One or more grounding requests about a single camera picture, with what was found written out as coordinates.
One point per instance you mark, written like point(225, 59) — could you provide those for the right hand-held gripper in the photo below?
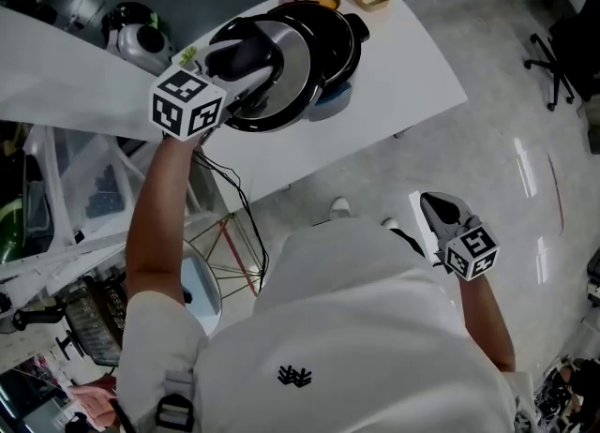
point(469, 246)

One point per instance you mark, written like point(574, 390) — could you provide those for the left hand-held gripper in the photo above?
point(186, 104)

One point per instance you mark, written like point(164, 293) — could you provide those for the silver pressure cooker lid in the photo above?
point(293, 65)

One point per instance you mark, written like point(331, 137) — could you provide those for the black pressure cooker pot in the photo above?
point(335, 37)

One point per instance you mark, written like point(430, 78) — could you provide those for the person's left forearm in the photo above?
point(161, 206)

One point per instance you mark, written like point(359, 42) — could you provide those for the person's right forearm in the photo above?
point(487, 323)

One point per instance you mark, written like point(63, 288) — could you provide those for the green leafy toy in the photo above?
point(188, 55)

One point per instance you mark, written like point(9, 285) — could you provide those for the person's white shoe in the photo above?
point(390, 223)
point(340, 208)

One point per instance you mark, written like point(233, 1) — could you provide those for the grey and black helmet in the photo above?
point(140, 40)

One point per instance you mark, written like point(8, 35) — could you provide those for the person's white shirt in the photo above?
point(356, 337)

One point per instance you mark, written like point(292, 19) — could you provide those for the clear plastic storage bin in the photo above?
point(84, 178)

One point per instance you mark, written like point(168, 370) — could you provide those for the white round stool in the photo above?
point(202, 286)

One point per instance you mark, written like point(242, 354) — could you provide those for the black mesh office chair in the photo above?
point(96, 318)

